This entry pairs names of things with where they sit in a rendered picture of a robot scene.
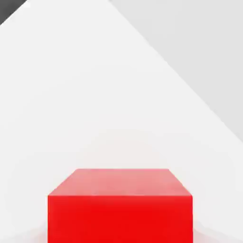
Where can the small red cube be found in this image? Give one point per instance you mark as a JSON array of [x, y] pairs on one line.
[[120, 216]]

